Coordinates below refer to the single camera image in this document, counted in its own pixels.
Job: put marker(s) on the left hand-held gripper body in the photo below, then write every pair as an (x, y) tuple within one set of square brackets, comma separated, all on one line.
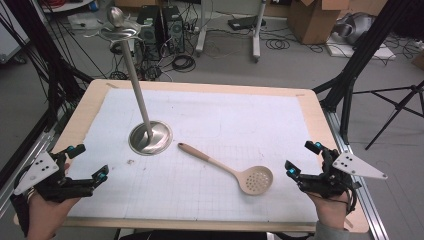
[(35, 171)]

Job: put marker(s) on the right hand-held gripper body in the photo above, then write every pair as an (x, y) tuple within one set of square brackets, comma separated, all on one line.
[(356, 166)]

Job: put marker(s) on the beige slotted spoon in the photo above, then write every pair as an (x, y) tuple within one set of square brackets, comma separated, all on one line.
[(256, 180)]

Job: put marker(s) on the metal utensil stand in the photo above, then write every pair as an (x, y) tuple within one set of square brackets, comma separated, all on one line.
[(136, 86)]

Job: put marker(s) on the person's left hand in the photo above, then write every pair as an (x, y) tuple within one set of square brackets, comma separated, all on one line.
[(46, 216)]

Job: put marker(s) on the person's right hand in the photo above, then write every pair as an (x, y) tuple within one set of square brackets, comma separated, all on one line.
[(331, 210)]

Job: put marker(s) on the thin wooden stick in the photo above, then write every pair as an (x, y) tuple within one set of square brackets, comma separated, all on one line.
[(348, 223)]

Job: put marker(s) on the black tripod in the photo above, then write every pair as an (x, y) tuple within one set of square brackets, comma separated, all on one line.
[(398, 106)]

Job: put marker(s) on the white grid mat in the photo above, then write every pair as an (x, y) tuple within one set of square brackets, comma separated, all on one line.
[(206, 113)]

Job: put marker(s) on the white flat board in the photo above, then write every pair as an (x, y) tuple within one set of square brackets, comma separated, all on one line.
[(363, 51)]

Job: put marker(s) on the white stand leg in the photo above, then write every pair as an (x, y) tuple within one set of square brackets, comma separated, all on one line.
[(201, 36), (256, 40)]

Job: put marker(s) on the cardboard box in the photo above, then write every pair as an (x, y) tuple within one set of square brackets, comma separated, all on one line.
[(311, 23)]

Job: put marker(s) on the grey bag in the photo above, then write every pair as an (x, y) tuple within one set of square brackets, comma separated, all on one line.
[(356, 26)]

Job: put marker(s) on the white cabinet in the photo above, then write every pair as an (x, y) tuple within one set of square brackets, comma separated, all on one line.
[(10, 40)]

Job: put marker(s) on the black computer tower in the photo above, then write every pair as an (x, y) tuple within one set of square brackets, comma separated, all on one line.
[(150, 36), (174, 31)]

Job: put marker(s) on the black flat device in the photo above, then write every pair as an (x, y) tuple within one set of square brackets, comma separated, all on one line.
[(245, 22)]

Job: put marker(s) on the aluminium rail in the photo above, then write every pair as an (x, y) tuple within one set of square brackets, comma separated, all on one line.
[(353, 160), (26, 163)]

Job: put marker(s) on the black metal frame post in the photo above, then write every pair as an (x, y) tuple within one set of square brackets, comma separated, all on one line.
[(363, 50), (50, 76)]

